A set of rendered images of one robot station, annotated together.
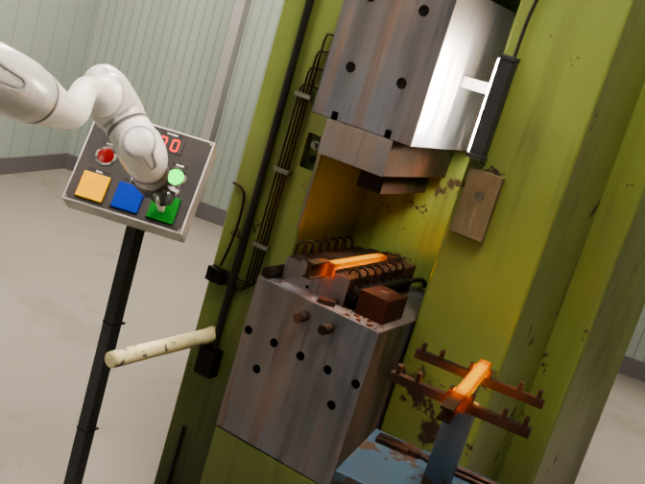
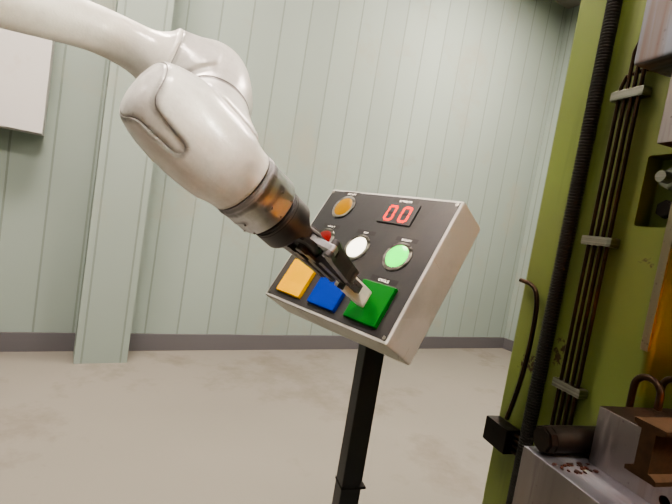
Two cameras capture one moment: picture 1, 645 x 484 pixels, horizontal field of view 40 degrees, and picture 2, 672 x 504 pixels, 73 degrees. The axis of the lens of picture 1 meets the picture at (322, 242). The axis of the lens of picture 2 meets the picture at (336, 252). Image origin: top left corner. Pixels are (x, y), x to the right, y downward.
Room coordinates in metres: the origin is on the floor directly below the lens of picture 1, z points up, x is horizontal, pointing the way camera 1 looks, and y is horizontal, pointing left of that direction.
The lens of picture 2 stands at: (1.74, -0.04, 1.14)
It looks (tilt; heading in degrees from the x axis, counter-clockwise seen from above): 4 degrees down; 45
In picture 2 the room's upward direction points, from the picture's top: 9 degrees clockwise
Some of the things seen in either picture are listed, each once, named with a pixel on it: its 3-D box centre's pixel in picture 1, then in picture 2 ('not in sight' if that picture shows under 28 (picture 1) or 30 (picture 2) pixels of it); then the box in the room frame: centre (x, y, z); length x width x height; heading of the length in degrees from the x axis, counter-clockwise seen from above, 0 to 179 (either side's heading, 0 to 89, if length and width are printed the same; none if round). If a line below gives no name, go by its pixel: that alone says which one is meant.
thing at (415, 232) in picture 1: (453, 140); not in sight; (2.72, -0.29, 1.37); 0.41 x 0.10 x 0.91; 63
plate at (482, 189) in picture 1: (477, 205); not in sight; (2.24, -0.35, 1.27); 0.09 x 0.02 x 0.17; 63
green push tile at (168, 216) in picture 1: (163, 208); (371, 304); (2.32, 0.43, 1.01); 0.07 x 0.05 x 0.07; 88
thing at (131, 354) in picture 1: (165, 346); not in sight; (2.35, 0.34, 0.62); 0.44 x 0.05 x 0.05; 153
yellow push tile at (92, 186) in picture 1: (93, 186); (298, 279); (2.33, 0.63, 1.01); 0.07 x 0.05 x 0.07; 88
